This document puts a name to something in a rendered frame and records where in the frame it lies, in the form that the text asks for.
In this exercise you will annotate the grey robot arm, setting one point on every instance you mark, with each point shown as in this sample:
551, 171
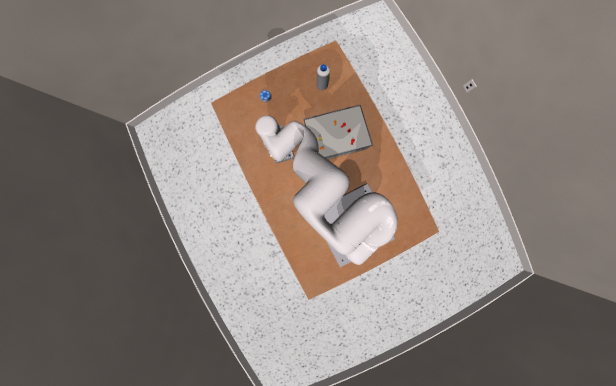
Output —
325, 185

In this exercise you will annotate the grey bottle with blue cap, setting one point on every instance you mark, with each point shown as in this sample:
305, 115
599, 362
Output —
323, 77

